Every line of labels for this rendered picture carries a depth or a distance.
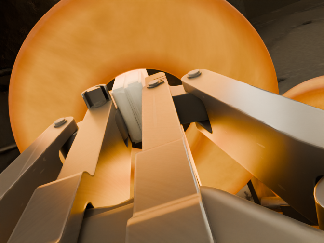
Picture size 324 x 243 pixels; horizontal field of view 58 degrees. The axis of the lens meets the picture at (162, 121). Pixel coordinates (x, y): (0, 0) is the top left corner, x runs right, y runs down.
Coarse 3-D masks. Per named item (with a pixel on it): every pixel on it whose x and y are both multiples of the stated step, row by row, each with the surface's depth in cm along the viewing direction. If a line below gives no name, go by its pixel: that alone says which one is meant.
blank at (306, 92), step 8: (312, 80) 26; (320, 80) 25; (296, 88) 27; (304, 88) 25; (312, 88) 24; (320, 88) 24; (288, 96) 26; (296, 96) 25; (304, 96) 25; (312, 96) 24; (320, 96) 24; (312, 104) 24; (320, 104) 24
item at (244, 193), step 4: (244, 188) 31; (248, 188) 31; (240, 192) 32; (244, 192) 31; (248, 192) 31; (240, 196) 32; (244, 196) 31; (248, 196) 31; (248, 200) 31; (252, 200) 31
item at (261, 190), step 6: (252, 180) 29; (258, 180) 30; (252, 186) 29; (258, 186) 30; (264, 186) 31; (252, 192) 30; (258, 192) 30; (264, 192) 31; (270, 192) 32; (258, 198) 30; (276, 210) 33
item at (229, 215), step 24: (216, 192) 6; (96, 216) 6; (120, 216) 6; (216, 216) 5; (240, 216) 5; (264, 216) 5; (288, 216) 5; (96, 240) 6; (120, 240) 5; (216, 240) 5; (240, 240) 5; (264, 240) 4; (288, 240) 4; (312, 240) 4
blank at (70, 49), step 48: (96, 0) 14; (144, 0) 14; (192, 0) 14; (48, 48) 15; (96, 48) 15; (144, 48) 15; (192, 48) 15; (240, 48) 15; (48, 96) 16; (192, 144) 18
